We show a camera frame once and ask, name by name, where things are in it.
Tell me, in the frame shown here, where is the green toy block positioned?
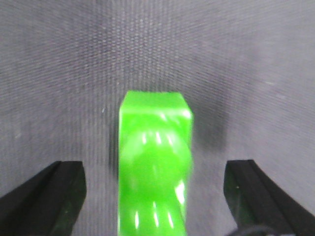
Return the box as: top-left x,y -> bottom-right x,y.
117,90 -> 193,236

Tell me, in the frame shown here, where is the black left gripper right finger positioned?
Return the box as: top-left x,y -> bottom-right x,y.
223,160 -> 315,236

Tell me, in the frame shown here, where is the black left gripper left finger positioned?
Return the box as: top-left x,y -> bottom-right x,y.
0,161 -> 87,236

